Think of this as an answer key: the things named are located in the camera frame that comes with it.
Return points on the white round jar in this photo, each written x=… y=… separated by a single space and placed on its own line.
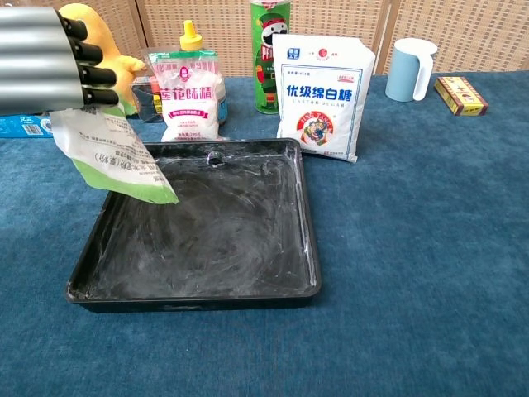
x=222 y=101

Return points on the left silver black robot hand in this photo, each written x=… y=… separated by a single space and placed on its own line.
x=37 y=62

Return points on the blue tablecloth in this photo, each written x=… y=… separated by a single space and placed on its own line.
x=392 y=248

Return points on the honey bottle with yellow cap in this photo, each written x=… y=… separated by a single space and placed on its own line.
x=191 y=39

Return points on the light blue measuring cup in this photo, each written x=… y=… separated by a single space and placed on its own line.
x=407 y=72

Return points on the yellow plush dinosaur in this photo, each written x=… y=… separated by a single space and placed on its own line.
x=120 y=62

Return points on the black box with red items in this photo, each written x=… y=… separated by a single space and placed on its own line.
x=144 y=101

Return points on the wicker folding screen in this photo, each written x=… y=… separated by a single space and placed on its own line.
x=475 y=33

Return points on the pink white seasoning bag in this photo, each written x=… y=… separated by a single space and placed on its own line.
x=190 y=99

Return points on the black square baking tray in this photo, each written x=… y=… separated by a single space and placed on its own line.
x=206 y=231

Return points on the green white starch bag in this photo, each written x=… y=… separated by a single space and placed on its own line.
x=120 y=161

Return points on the yellow red small box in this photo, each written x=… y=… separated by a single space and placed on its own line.
x=460 y=96

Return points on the white castor sugar bag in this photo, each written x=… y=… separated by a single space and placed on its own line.
x=320 y=99

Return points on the blue cookie box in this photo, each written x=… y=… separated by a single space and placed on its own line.
x=22 y=126

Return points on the green Pringles can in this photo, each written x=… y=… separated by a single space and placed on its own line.
x=264 y=62

